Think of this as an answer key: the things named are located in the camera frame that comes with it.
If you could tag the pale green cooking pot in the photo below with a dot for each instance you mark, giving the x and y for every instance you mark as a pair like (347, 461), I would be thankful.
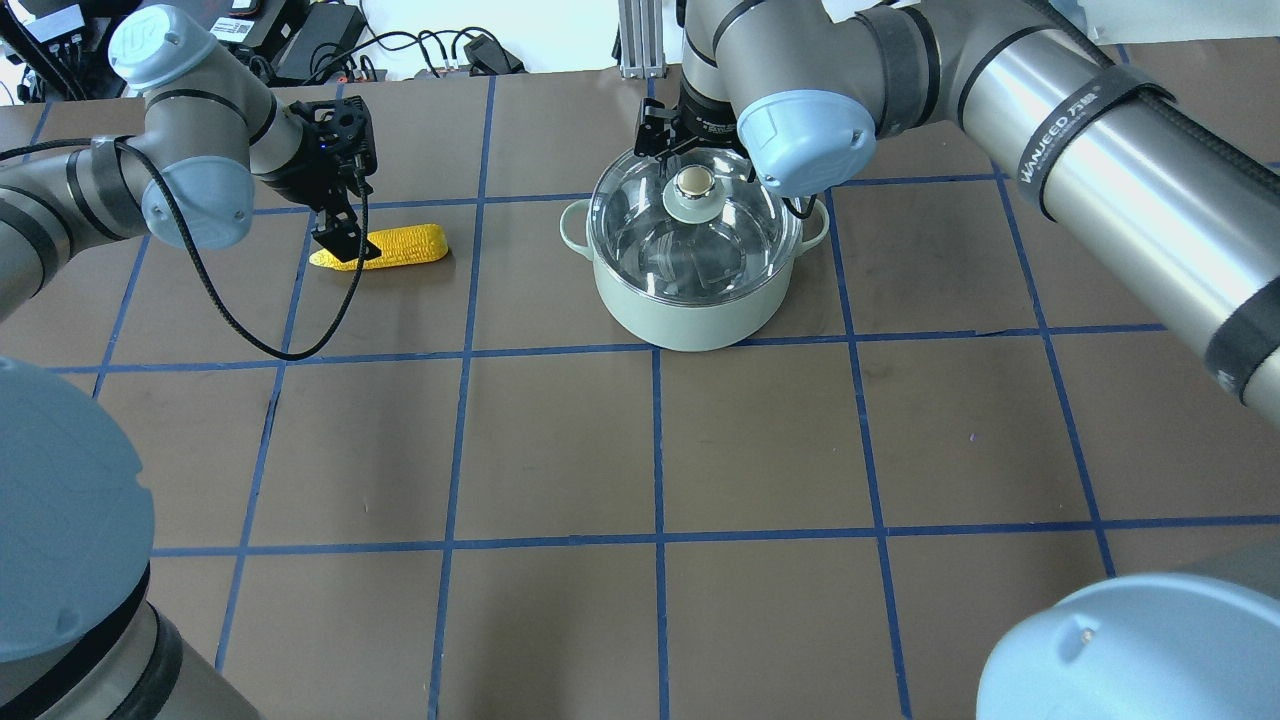
(680, 328)

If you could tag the black power adapter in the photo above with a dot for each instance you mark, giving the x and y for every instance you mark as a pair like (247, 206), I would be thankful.
(330, 29)

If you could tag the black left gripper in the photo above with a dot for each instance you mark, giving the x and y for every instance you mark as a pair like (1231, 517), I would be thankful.
(303, 169)

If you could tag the aluminium frame post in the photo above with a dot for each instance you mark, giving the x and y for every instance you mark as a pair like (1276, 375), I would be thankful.
(640, 40)

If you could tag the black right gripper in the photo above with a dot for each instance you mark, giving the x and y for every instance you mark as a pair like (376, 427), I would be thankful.
(712, 117)

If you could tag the yellow corn cob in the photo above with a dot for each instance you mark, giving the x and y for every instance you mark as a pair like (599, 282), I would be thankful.
(408, 245)

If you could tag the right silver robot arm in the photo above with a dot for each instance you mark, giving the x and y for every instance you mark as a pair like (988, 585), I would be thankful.
(1184, 219)

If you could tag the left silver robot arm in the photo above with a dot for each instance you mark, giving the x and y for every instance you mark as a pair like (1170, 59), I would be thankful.
(81, 638)

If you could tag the glass pot lid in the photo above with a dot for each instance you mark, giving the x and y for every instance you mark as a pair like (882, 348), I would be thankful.
(692, 230)

